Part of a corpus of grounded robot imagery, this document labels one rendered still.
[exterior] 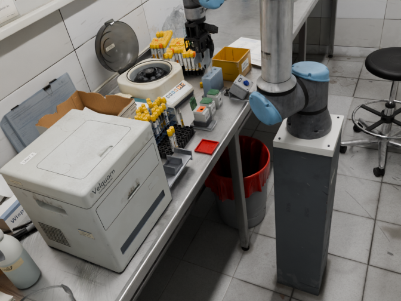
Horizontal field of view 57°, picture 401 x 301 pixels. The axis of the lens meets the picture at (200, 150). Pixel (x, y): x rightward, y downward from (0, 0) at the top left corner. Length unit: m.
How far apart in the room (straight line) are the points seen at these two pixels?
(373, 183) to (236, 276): 1.02
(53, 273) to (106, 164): 0.38
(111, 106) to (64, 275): 0.68
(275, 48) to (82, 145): 0.56
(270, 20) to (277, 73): 0.15
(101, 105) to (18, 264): 0.72
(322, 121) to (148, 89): 0.68
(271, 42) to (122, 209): 0.57
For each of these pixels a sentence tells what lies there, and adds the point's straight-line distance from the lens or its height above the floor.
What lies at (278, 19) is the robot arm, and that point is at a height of 1.34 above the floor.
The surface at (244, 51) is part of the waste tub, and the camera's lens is 1.75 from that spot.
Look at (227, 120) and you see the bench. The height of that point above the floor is 0.88.
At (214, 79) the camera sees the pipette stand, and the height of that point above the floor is 0.95.
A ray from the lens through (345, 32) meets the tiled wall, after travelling 3.74.
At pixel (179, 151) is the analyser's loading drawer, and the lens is 1.26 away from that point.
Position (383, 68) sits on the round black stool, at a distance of 2.25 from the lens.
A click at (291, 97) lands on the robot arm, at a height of 1.10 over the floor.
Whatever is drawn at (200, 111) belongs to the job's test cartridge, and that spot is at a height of 0.95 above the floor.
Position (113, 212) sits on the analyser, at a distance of 0.93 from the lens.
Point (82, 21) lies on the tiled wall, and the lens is 1.70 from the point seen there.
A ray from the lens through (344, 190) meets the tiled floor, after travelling 2.39.
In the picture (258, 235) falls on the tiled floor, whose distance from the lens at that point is 2.14.
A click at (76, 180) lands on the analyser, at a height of 1.17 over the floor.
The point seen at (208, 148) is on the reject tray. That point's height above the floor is 0.88.
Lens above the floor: 1.70
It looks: 39 degrees down
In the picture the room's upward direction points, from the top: 11 degrees counter-clockwise
